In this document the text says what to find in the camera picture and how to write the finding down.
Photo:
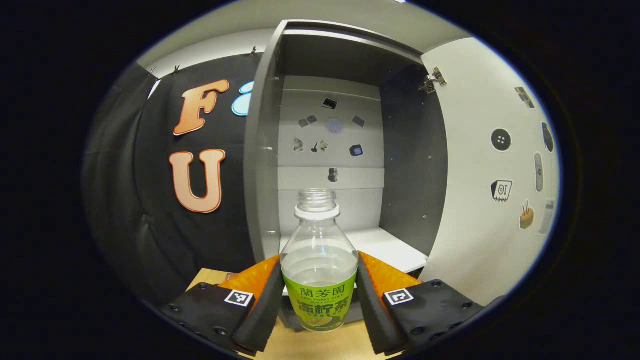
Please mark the beige cabinet door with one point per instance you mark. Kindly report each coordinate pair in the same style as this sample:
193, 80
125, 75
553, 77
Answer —
470, 240

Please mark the black backdrop cloth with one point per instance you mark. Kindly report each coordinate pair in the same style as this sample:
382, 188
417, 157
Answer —
150, 200

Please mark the clear bottle with green label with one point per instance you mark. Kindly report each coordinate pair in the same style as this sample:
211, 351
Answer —
319, 250

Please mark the metal door hinge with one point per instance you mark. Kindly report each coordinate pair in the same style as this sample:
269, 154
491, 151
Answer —
436, 77

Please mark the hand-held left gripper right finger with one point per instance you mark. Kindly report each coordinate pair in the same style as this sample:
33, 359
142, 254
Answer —
377, 320

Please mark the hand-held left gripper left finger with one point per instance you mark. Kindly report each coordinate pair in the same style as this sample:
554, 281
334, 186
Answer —
260, 320

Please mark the dark grey cabinet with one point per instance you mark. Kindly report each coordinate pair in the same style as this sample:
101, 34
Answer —
415, 175

